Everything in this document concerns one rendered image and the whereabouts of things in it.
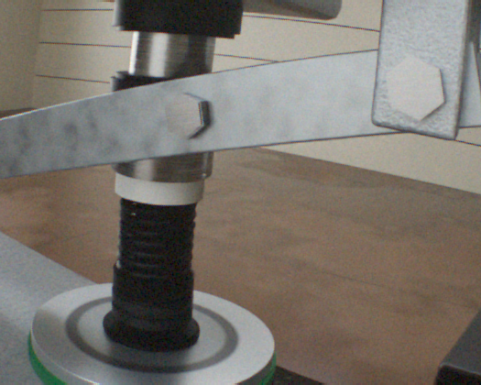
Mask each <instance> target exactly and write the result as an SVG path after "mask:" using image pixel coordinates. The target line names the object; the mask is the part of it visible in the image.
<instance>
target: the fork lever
mask: <svg viewBox="0 0 481 385"><path fill-rule="evenodd" d="M376 64H377V49H369V50H364V51H361V50H360V51H354V52H349V53H346V52H344V53H339V54H334V55H330V54H328V55H323V56H319V57H313V58H311V57H308V58H302V59H296V60H287V61H283V60H282V61H276V62H271V63H266V64H259V65H254V66H248V67H244V68H238V69H232V70H227V71H217V72H211V73H205V74H201V75H195V76H190V77H184V78H179V79H173V80H170V81H167V82H157V83H152V84H147V85H141V86H138V87H137V88H131V89H126V90H121V91H115V92H111V93H107V94H101V95H96V96H91V97H89V98H85V99H81V100H76V101H71V102H68V103H66V104H57V105H53V106H48V107H47V108H42V109H39V110H34V111H29V112H26V113H24V114H21V115H12V116H8V117H6V118H3V119H0V180H1V179H7V178H15V177H22V176H28V175H32V174H36V173H43V172H52V171H65V170H73V169H81V168H89V167H97V166H103V165H104V164H113V163H122V162H130V161H139V160H155V159H164V158H165V157H172V156H180V155H190V154H199V153H207V152H216V151H225V150H235V149H251V148H260V147H269V146H278V145H287V144H296V143H304V142H313V141H322V140H330V139H338V138H363V137H371V136H379V135H386V136H387V135H395V134H403V133H409V132H404V131H398V130H393V129H387V128H384V127H382V126H376V125H374V124H373V123H372V120H371V109H372V103H373V98H374V96H373V92H374V86H375V75H376V69H377V65H376ZM386 78H387V83H388V99H389V101H390V106H391V107H393V108H395V109H397V110H399V111H400V112H401V113H403V114H406V115H407V116H411V117H413V118H415V119H417V120H419V121H420V120H422V119H423V118H424V117H426V116H428V115H429V113H431V112H432V110H435V109H437V108H438V106H440V105H441V104H442V103H445V99H444V94H443V80H442V76H441V69H438V68H436V67H434V66H431V65H430V64H428V63H425V62H424V61H423V60H420V59H417V58H414V57H413V56H409V57H407V58H406V59H405V60H403V61H402V62H400V63H399V64H398V65H397V66H396V67H395V68H392V69H391V71H389V72H388V73H386ZM460 119H461V120H460V125H459V129H462V128H469V127H471V128H475V127H481V52H480V51H476V45H475V43H474V41H473V40H468V49H467V62H466V70H465V86H464V94H463V103H462V112H461V116H460Z"/></svg>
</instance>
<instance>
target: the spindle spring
mask: <svg viewBox="0 0 481 385"><path fill-rule="evenodd" d="M119 203H120V205H121V207H122V208H121V209H120V210H119V216H120V218H121V220H120V221H119V223H118V226H119V228H120V230H119V231H118V234H117V236H118V238H119V240H118V242H117V247H118V250H117V251H118V252H117V258H118V259H119V260H118V261H117V263H116V266H117V268H118V269H119V270H120V271H121V272H122V273H124V274H125V275H127V277H130V278H132V279H136V280H142V281H159V282H161V281H173V280H176V279H179V278H182V277H184V276H185V275H187V274H188V273H189V272H190V271H191V266H192V264H191V260H192V250H193V246H194V243H193V239H194V237H195V235H194V231H193V230H194V228H195V227H196V222H195V220H194V218H195V217H196V215H197V213H196V210H195V209H196V207H197V204H198V202H196V203H193V204H186V205H180V206H174V207H146V206H144V205H139V204H135V203H140V204H151V205H155V204H154V203H141V202H137V201H132V200H129V199H126V198H125V197H123V198H122V199H121V200H120V202H119ZM132 214H136V215H146V216H174V215H178V216H177V217H171V218H146V217H140V216H135V215H132ZM131 224H132V225H131ZM135 225H136V226H146V227H165V228H172V227H177V228H175V229H169V230H158V229H147V228H141V227H136V226H135ZM129 234H130V235H129ZM135 236H138V237H142V238H150V239H166V238H174V237H176V238H175V239H171V240H160V241H154V240H143V239H140V238H138V237H135ZM134 248H142V249H153V250H162V249H173V248H176V249H173V250H168V251H144V250H138V249H134ZM129 257H132V258H129ZM133 258H135V259H133ZM137 259H146V260H166V259H167V260H172V261H168V262H166V261H160V262H151V261H142V260H137ZM173 259H175V260H173ZM130 268H133V269H130ZM134 269H137V270H134ZM138 270H149V271H170V270H174V271H171V272H165V273H160V272H144V271H138Z"/></svg>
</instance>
